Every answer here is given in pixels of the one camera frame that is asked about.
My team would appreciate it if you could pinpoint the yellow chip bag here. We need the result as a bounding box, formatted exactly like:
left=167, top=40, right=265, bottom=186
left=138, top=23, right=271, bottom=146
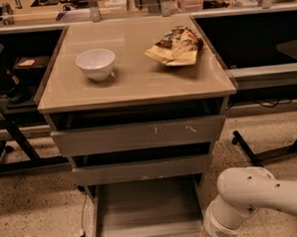
left=145, top=26, right=203, bottom=67

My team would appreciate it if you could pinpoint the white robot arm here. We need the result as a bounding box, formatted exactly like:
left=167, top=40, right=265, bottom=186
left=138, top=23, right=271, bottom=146
left=199, top=166, right=297, bottom=237

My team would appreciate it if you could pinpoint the grey drawer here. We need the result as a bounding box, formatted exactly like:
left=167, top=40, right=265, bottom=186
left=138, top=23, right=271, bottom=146
left=73, top=154, right=212, bottom=186
left=52, top=115, right=224, bottom=156
left=92, top=176, right=203, bottom=237

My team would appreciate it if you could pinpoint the black wheeled stand right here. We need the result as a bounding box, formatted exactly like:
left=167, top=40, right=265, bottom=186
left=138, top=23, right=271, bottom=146
left=231, top=119, right=297, bottom=166

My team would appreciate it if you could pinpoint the grey bottom drawer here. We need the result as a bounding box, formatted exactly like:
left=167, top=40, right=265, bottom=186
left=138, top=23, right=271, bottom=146
left=92, top=176, right=203, bottom=237

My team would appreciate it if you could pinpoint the black box with note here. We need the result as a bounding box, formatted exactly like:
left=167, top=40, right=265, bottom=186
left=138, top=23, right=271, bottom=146
left=13, top=55, right=50, bottom=77

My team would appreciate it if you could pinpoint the grey drawer cabinet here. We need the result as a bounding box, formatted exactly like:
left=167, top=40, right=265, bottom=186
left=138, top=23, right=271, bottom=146
left=30, top=11, right=243, bottom=210

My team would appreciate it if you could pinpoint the black floor cable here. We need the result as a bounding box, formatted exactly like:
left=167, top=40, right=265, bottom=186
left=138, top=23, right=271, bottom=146
left=76, top=192, right=91, bottom=237

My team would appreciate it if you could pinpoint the grey top drawer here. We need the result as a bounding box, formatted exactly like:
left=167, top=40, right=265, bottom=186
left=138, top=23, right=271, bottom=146
left=52, top=115, right=224, bottom=156

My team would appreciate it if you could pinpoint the black stand left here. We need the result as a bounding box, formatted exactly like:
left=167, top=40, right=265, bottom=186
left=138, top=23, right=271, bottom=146
left=0, top=98, right=73, bottom=196

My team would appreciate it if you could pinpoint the white bowl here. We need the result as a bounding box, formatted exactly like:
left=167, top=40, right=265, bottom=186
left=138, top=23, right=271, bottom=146
left=76, top=48, right=116, bottom=82

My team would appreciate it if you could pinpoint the grey middle drawer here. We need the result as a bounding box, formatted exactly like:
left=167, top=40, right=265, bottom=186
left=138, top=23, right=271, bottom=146
left=73, top=154, right=212, bottom=186

